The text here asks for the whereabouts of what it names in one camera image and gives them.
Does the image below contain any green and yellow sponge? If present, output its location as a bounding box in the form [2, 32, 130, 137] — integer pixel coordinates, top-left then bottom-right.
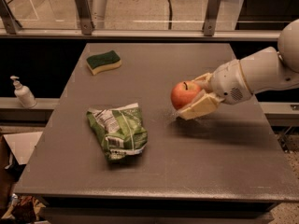
[86, 50, 121, 76]

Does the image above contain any green jalapeno chip bag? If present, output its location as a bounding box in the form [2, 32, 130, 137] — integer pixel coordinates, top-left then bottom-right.
[86, 103, 148, 162]

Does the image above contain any white pump dispenser bottle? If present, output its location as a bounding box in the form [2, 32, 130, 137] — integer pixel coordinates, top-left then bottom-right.
[10, 76, 37, 108]

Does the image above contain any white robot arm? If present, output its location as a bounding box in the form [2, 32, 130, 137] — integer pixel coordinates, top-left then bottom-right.
[178, 20, 299, 119]

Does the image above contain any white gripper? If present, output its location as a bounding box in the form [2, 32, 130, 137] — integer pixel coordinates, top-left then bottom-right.
[178, 59, 252, 120]

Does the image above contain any metal glass railing frame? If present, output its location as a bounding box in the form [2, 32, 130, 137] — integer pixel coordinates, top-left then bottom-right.
[1, 0, 280, 41]

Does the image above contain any red apple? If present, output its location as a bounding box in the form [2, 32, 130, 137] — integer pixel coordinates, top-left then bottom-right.
[170, 81, 201, 110]

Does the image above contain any cardboard box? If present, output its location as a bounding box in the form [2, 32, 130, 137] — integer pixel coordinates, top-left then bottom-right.
[0, 132, 42, 207]

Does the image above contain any clutter under table corner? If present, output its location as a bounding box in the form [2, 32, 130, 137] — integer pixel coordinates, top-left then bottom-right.
[0, 196, 45, 224]

